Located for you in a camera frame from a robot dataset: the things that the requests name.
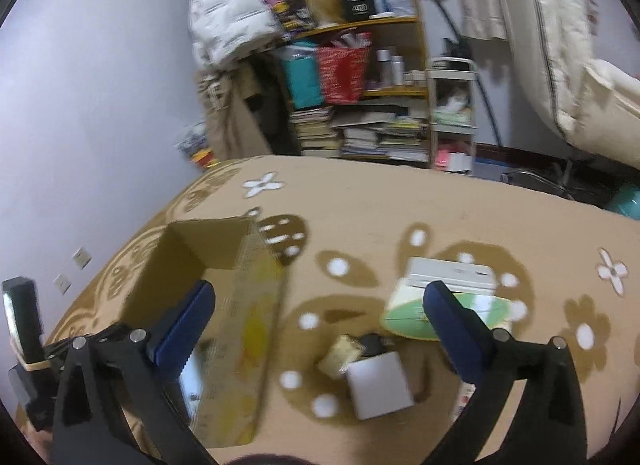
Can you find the green oval pochacco brush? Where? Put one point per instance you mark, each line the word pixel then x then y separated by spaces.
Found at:
pixel 404 315

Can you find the beige hanging trousers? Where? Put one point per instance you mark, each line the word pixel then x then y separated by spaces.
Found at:
pixel 232 130

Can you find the cream office chair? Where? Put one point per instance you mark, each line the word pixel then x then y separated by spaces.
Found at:
pixel 588 102

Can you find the gold nfc smart card tag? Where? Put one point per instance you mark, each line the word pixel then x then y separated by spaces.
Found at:
pixel 344 351

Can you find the wall socket lower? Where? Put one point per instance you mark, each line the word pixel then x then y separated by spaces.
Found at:
pixel 62 283

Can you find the white tv remote control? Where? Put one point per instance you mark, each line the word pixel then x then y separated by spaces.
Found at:
pixel 465 393

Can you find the teal round fan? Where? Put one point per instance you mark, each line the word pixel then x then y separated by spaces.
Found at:
pixel 626 201

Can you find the white square card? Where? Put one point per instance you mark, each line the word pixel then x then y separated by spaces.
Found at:
pixel 378 386

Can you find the wall socket upper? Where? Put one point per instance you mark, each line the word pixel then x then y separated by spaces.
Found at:
pixel 82 257

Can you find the black box marked 40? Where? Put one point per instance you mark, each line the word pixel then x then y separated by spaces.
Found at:
pixel 358 10

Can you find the white puffer jacket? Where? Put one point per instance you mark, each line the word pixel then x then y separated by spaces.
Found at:
pixel 226 31

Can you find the cardboard box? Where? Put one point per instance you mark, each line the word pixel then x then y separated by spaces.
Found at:
pixel 224 381

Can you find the wooden bookshelf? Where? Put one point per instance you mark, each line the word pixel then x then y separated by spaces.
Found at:
pixel 389 123

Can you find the red gift bag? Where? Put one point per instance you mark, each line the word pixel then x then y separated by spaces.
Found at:
pixel 342 71

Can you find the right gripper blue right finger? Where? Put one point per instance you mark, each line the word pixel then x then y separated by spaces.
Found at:
pixel 549 425

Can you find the white rolling cart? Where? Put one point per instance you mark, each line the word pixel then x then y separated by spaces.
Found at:
pixel 451 118

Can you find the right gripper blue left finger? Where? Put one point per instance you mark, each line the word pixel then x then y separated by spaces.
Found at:
pixel 112 405

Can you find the beige floral carpet blanket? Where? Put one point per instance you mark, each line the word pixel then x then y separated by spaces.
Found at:
pixel 344 233

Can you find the wall socket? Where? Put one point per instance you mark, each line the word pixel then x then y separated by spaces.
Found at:
pixel 62 283
pixel 82 257

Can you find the bag of plush toys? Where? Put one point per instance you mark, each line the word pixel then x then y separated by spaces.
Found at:
pixel 193 145

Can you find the black round key fob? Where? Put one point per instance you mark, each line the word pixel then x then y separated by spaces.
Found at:
pixel 374 344

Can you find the stack of books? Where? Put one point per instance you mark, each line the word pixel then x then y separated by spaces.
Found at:
pixel 313 133

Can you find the teal storage bag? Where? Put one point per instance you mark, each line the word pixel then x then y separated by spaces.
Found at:
pixel 301 70

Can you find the white folding stand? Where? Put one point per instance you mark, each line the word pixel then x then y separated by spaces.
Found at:
pixel 459 277

